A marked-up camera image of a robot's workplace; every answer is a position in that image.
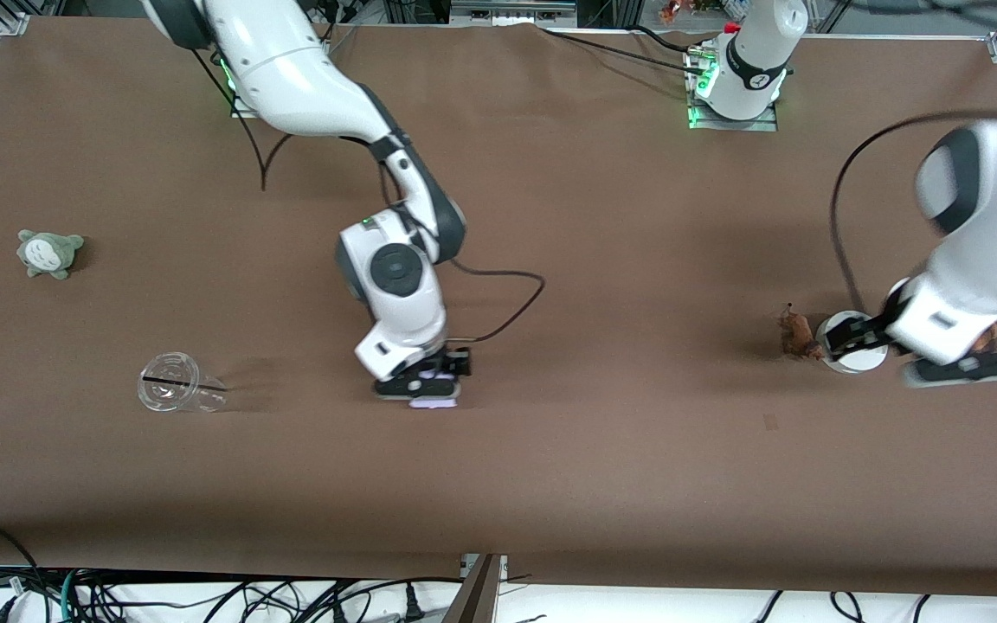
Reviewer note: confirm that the aluminium rail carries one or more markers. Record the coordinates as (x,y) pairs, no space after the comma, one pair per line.
(511,10)

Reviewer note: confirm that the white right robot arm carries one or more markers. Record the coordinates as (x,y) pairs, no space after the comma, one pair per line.
(291,78)

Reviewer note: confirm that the white round desk lamp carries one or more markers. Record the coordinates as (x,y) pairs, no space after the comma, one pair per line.
(853,364)

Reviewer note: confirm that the grey-green plush toy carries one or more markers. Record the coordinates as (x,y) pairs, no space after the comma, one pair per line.
(50,255)

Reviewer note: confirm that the clear plastic cup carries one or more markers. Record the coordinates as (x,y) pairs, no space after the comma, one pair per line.
(171,385)

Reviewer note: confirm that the aluminium profile post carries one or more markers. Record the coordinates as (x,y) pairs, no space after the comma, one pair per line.
(474,597)

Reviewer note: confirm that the brown lion statue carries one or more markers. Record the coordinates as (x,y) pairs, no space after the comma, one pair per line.
(797,335)

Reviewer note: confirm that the black power plug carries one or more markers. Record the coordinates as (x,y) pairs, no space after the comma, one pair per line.
(412,603)

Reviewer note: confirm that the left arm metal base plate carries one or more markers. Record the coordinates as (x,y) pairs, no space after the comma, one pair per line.
(758,126)

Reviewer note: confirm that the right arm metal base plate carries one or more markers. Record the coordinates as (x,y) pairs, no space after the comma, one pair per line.
(239,109)

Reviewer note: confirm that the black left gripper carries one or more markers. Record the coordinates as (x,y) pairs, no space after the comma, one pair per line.
(872,328)

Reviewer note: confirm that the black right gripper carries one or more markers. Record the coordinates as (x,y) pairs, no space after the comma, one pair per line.
(455,361)

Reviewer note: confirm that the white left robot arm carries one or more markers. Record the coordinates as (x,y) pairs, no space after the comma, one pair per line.
(983,260)

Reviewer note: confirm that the black straw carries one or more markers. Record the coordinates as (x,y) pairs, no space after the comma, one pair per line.
(170,380)

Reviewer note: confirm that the lilac smartphone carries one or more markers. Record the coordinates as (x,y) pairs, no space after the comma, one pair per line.
(434,403)

